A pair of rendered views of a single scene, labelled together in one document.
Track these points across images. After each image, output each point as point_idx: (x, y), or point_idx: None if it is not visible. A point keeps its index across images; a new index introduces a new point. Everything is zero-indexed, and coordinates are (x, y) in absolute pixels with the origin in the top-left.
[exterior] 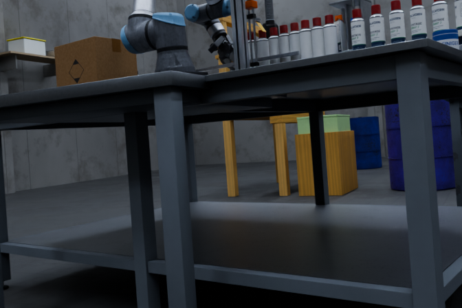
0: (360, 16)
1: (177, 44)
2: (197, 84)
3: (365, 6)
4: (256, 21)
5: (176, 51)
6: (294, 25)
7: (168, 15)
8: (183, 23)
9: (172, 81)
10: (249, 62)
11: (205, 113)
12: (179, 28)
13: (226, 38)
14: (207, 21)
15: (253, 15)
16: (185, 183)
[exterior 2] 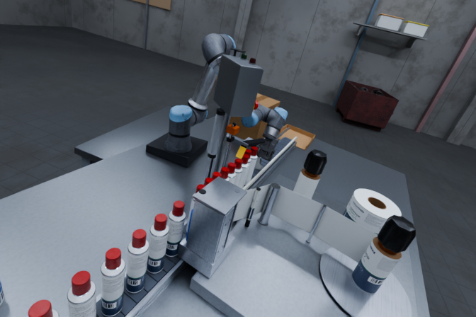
0: (173, 214)
1: (169, 131)
2: (95, 160)
3: (202, 211)
4: (241, 145)
5: (168, 134)
6: (220, 171)
7: (170, 111)
8: (176, 119)
9: (74, 152)
10: (213, 171)
11: None
12: (171, 122)
13: (270, 141)
14: (263, 121)
15: (227, 139)
16: None
